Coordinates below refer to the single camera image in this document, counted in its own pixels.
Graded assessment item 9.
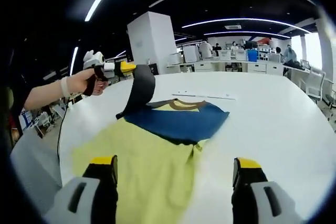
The white square pillar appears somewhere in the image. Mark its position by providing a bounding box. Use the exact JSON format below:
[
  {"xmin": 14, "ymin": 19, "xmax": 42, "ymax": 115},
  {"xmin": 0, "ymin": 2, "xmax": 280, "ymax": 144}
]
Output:
[
  {"xmin": 314, "ymin": 18, "xmax": 334, "ymax": 80},
  {"xmin": 127, "ymin": 11, "xmax": 179, "ymax": 75}
]

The black monitor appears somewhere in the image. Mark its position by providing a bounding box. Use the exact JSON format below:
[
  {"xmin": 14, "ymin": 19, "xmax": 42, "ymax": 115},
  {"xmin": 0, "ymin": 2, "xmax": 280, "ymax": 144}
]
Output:
[{"xmin": 148, "ymin": 62, "xmax": 160, "ymax": 76}]

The white template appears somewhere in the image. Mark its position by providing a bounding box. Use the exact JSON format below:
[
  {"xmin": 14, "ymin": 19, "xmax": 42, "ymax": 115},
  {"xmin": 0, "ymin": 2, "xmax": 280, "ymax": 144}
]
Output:
[{"xmin": 172, "ymin": 91, "xmax": 236, "ymax": 101}]

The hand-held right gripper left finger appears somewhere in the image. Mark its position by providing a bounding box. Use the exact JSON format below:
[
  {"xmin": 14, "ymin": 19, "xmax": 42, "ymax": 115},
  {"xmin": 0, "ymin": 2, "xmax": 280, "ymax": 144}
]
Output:
[{"xmin": 43, "ymin": 155, "xmax": 118, "ymax": 224}]

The short ceiling light strip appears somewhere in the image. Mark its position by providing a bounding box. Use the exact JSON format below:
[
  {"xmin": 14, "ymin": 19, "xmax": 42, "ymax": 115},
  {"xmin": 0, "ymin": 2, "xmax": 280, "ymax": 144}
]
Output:
[
  {"xmin": 204, "ymin": 30, "xmax": 291, "ymax": 38},
  {"xmin": 70, "ymin": 47, "xmax": 79, "ymax": 77}
]

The white cabinet row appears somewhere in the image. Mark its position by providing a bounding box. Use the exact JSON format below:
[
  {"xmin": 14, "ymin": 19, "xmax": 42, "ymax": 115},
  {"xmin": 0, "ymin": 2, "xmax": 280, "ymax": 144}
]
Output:
[{"xmin": 166, "ymin": 60, "xmax": 286, "ymax": 76}]

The white mesh office chair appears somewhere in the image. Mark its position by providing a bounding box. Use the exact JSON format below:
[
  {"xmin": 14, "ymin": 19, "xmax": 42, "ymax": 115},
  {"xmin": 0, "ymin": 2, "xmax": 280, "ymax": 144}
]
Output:
[{"xmin": 305, "ymin": 66, "xmax": 327, "ymax": 102}]

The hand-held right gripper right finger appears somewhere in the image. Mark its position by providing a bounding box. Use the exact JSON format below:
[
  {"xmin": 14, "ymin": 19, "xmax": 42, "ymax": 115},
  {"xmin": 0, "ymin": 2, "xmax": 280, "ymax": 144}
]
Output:
[{"xmin": 231, "ymin": 157, "xmax": 303, "ymax": 224}]

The person's left hand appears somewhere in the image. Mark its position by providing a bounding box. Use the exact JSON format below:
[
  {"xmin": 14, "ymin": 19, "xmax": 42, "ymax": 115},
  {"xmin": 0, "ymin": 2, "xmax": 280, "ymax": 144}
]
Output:
[{"xmin": 69, "ymin": 68, "xmax": 109, "ymax": 97}]

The light grey fabric cover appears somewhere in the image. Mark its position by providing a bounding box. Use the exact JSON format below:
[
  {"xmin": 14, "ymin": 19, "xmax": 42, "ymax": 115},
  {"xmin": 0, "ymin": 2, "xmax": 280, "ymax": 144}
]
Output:
[{"xmin": 9, "ymin": 126, "xmax": 64, "ymax": 210}]

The yellow blue grey garment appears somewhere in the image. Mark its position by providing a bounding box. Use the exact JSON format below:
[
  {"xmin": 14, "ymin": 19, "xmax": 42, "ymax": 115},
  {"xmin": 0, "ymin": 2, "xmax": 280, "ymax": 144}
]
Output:
[{"xmin": 70, "ymin": 63, "xmax": 230, "ymax": 224}]

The white boxy machine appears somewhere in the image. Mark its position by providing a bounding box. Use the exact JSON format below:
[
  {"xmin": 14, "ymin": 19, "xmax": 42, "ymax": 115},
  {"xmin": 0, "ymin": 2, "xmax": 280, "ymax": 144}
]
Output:
[{"xmin": 183, "ymin": 45, "xmax": 201, "ymax": 63}]

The black cable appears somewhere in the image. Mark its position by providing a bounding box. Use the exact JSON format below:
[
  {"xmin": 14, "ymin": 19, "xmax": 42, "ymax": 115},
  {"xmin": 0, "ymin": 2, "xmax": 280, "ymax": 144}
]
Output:
[{"xmin": 56, "ymin": 97, "xmax": 71, "ymax": 168}]

